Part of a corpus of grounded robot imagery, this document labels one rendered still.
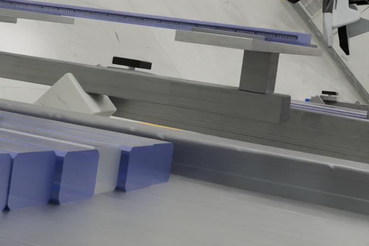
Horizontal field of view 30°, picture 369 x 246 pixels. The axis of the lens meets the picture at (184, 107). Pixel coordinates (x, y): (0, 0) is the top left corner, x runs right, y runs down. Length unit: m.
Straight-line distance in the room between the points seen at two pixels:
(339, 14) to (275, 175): 0.95
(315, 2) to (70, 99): 9.42
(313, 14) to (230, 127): 9.16
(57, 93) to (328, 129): 0.39
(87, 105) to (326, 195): 0.62
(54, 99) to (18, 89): 1.66
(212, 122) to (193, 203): 0.87
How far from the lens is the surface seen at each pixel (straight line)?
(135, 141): 0.19
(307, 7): 10.19
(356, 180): 0.19
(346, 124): 0.98
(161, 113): 1.07
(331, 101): 2.47
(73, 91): 0.81
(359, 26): 1.26
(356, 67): 9.95
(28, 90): 2.52
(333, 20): 1.14
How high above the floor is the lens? 1.15
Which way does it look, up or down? 19 degrees down
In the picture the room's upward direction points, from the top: 50 degrees clockwise
